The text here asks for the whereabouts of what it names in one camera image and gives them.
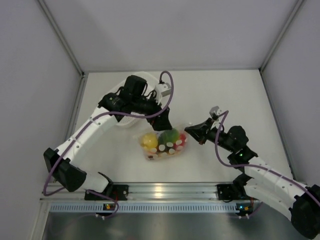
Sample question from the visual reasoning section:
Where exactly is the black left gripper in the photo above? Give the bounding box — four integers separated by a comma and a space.
131, 91, 172, 132

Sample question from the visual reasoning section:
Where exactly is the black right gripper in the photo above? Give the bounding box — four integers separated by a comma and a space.
185, 117, 236, 153

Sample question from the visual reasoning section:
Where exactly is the green fake avocado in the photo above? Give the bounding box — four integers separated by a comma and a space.
158, 128, 180, 145

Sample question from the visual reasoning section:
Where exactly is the yellow fake pear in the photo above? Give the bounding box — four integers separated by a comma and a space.
140, 132, 158, 149

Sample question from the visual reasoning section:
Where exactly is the clear zip top bag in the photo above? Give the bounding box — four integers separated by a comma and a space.
134, 123, 190, 161

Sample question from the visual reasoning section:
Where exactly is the red yellow fake apple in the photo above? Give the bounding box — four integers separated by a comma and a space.
175, 133, 187, 147

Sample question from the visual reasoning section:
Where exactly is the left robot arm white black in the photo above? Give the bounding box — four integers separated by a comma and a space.
43, 74, 174, 200

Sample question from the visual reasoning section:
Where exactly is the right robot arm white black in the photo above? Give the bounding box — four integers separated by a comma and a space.
184, 118, 320, 240

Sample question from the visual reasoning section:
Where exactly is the white perforated plastic basket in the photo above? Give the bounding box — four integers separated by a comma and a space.
93, 74, 168, 124

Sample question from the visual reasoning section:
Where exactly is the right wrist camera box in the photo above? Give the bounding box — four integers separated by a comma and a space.
209, 106, 222, 120

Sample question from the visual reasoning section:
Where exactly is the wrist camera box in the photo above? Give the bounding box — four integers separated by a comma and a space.
154, 83, 172, 98
209, 106, 222, 120

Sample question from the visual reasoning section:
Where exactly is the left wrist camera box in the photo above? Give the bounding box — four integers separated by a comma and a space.
154, 83, 172, 98

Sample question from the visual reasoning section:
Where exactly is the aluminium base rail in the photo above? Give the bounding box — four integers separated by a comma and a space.
39, 181, 311, 202

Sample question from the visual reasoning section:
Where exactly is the aluminium corner frame post left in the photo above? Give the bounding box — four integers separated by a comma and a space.
37, 0, 86, 76

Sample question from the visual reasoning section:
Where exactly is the aluminium corner frame post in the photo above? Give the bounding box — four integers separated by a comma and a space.
259, 0, 307, 72
37, 0, 86, 76

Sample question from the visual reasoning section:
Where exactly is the white slotted cable duct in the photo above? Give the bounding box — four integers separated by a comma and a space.
50, 202, 240, 213

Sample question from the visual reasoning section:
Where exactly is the aluminium corner frame post right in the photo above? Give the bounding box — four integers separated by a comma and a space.
259, 0, 307, 72

